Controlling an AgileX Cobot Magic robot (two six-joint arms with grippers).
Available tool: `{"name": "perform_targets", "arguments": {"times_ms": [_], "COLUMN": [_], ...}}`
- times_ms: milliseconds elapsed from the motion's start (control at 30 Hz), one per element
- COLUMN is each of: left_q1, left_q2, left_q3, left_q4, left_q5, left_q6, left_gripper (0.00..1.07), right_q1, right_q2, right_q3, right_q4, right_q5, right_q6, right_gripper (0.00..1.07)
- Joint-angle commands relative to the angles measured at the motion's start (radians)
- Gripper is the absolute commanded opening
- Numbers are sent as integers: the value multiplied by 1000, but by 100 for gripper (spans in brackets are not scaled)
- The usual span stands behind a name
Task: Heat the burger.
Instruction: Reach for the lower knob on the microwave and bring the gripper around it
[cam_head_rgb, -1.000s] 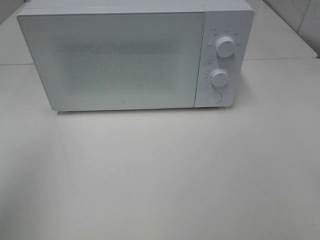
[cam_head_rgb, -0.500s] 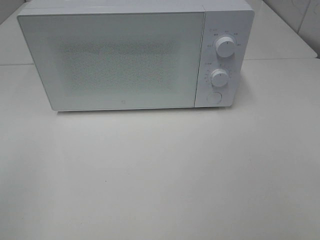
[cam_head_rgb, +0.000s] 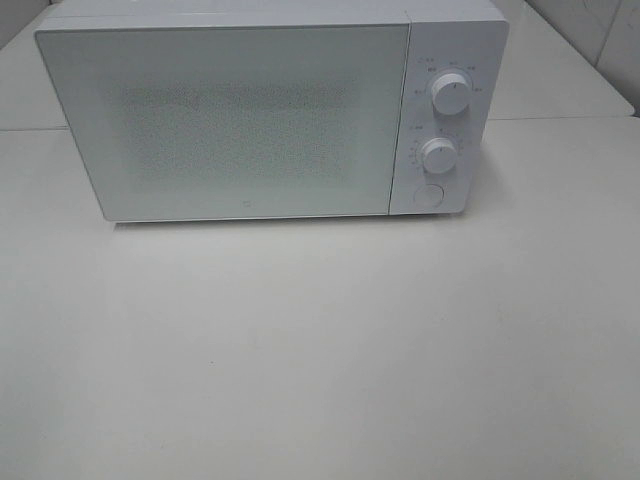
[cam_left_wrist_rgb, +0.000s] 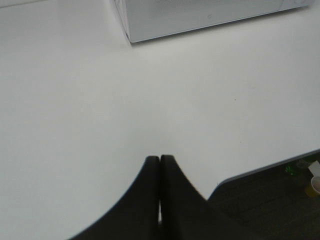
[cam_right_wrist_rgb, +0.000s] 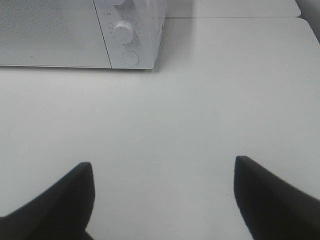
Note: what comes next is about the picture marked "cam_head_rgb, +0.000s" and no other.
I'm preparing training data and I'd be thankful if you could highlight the round white door button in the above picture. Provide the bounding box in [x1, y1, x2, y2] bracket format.
[413, 184, 444, 211]

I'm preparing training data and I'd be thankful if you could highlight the white timer knob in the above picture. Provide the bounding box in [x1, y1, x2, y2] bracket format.
[420, 137, 458, 175]

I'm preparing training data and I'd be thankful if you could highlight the white microwave door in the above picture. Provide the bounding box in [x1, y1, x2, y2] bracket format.
[36, 25, 409, 222]

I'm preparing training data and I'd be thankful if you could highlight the white microwave oven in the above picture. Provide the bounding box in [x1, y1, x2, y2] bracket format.
[34, 1, 509, 217]

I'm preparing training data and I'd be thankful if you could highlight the upper white power knob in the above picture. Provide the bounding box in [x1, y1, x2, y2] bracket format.
[431, 72, 471, 115]

